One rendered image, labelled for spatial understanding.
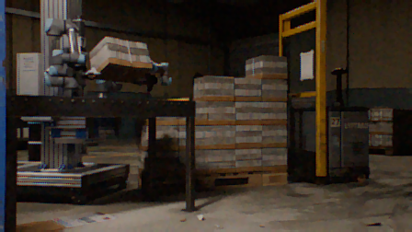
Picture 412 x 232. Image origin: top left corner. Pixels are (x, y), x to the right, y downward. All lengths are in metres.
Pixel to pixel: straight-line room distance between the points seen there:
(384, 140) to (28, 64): 6.17
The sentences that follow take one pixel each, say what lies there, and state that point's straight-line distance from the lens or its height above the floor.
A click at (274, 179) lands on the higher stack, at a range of 4.41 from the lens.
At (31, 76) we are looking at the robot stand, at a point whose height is 1.03.
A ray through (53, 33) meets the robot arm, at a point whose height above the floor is 1.33.
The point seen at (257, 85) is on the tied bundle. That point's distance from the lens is 4.29.
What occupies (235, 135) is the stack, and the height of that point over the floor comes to 0.50.
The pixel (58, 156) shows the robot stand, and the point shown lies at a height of 0.34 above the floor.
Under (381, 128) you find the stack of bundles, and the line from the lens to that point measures 8.35.
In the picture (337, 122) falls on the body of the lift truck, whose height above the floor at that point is 0.62.
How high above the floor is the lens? 0.68
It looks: level
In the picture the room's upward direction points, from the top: straight up
